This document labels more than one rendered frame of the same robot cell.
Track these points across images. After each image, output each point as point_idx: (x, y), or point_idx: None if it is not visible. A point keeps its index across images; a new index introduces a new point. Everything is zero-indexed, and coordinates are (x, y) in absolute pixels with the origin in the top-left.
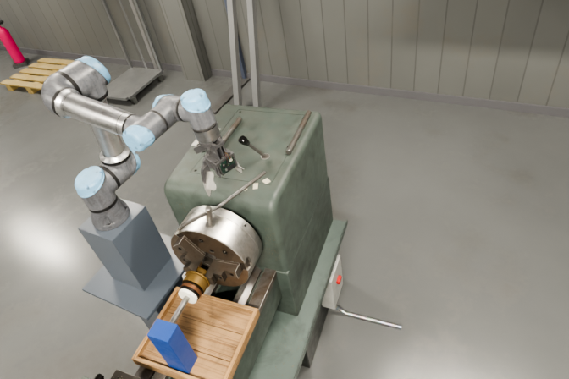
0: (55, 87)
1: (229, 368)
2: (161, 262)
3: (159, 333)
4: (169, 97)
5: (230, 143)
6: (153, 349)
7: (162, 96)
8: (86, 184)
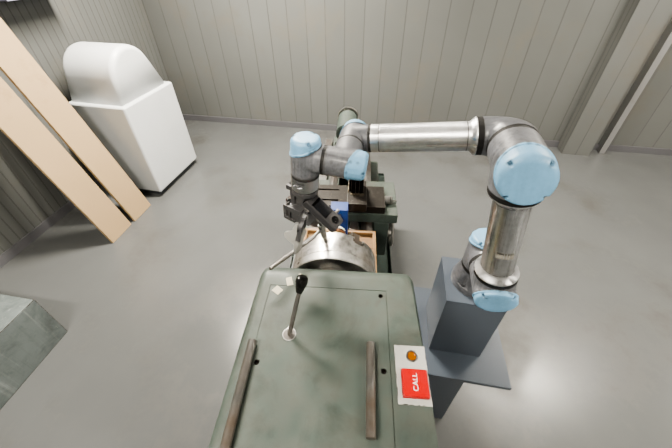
0: (491, 117)
1: (304, 238)
2: (429, 330)
3: (339, 203)
4: (343, 149)
5: (357, 359)
6: (365, 241)
7: (355, 151)
8: (479, 229)
